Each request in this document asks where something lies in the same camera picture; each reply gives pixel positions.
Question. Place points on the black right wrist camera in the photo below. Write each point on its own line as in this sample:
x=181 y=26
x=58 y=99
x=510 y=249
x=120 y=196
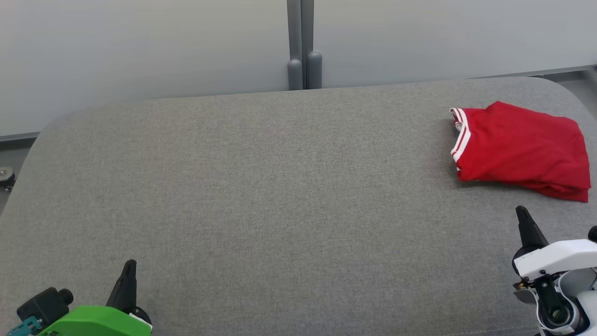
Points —
x=593 y=233

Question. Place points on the white partition panel grey frame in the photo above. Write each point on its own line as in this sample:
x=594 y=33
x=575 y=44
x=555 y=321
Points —
x=140 y=46
x=443 y=32

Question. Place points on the grey partition foot with caster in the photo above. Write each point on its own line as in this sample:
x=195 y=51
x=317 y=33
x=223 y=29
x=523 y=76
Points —
x=6 y=177

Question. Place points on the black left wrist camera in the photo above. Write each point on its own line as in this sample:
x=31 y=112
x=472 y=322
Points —
x=44 y=305

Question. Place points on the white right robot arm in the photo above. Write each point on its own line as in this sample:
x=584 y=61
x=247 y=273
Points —
x=559 y=308

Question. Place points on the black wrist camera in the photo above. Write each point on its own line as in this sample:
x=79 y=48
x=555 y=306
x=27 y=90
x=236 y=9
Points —
x=44 y=305
x=593 y=233

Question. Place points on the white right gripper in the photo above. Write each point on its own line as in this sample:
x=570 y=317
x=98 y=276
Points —
x=559 y=259

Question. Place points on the grey fabric sofa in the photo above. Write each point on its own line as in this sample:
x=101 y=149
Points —
x=280 y=210

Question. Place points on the red white-sleeved Bulls jersey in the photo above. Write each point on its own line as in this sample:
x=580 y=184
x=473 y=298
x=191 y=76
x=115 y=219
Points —
x=517 y=144

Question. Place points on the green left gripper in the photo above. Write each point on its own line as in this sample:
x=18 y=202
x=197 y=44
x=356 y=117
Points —
x=98 y=322

